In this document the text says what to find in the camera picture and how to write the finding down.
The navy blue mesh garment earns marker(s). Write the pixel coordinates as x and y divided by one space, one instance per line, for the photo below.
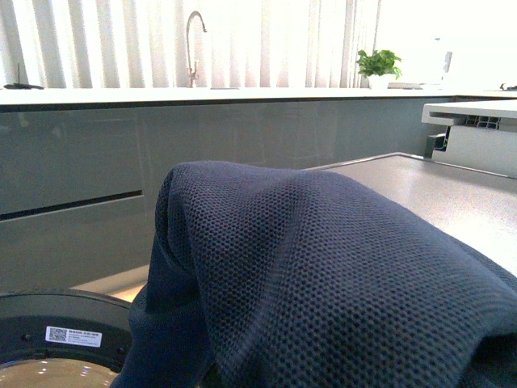
283 278

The white raised table top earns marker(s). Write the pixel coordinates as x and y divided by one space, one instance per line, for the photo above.
478 135

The white QR code label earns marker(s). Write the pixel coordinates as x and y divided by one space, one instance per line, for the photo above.
61 335

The chrome gooseneck faucet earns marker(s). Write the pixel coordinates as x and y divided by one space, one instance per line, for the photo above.
195 31

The grey front-load washing machine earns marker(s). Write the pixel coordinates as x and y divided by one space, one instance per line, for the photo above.
476 208

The white pleated curtain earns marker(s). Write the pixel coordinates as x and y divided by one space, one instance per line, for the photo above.
142 44

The dark grey washer door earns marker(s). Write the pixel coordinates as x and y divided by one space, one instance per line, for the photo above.
28 360

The green potted plant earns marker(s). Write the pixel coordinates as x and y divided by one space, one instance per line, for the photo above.
380 68

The white kitchen countertop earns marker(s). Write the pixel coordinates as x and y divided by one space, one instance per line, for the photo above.
149 96

